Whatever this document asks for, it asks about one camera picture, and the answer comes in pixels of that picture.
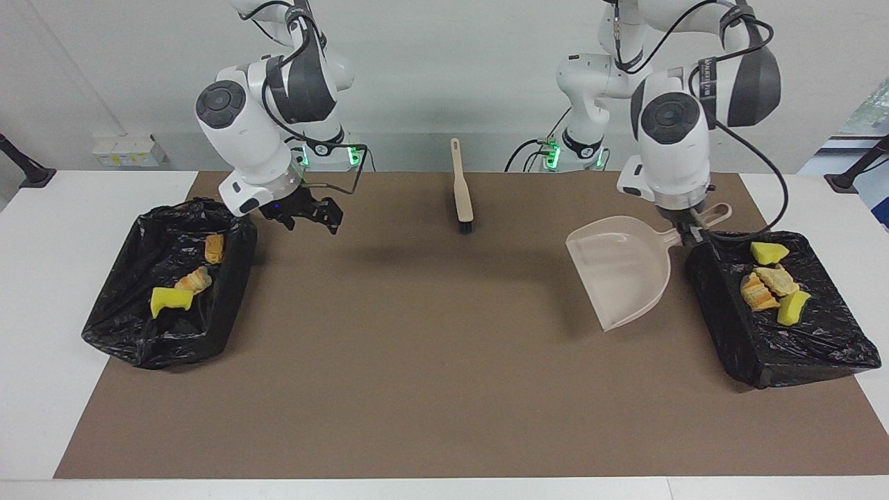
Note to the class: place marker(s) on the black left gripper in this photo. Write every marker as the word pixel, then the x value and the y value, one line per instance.
pixel 687 212

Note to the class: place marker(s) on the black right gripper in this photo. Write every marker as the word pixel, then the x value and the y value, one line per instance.
pixel 292 205

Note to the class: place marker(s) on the yellow sponge piece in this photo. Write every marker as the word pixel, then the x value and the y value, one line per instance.
pixel 170 300
pixel 769 252
pixel 793 307

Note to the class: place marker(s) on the beige plastic dustpan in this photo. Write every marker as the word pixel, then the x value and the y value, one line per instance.
pixel 618 271

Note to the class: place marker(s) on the pale toy dumpling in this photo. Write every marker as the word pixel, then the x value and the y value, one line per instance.
pixel 757 293
pixel 779 280

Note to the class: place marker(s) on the brown toy bread roll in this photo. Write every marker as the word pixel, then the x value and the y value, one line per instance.
pixel 214 248

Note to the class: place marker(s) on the toy croissant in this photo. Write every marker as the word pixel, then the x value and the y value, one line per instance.
pixel 194 280

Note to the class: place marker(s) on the beige hand brush black bristles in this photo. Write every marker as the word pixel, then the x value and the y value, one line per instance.
pixel 462 194

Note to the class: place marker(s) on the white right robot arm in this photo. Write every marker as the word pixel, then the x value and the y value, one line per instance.
pixel 243 139

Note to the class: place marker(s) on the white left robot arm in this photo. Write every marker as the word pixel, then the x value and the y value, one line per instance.
pixel 674 153

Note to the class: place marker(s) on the black bag lined bin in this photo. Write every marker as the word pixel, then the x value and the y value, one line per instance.
pixel 139 340
pixel 799 354

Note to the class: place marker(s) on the black stand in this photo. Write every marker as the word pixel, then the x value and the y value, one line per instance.
pixel 854 173
pixel 28 173

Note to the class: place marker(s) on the glass window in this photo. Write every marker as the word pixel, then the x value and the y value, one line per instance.
pixel 871 111

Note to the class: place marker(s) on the brown table mat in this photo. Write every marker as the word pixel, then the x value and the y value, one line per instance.
pixel 444 423

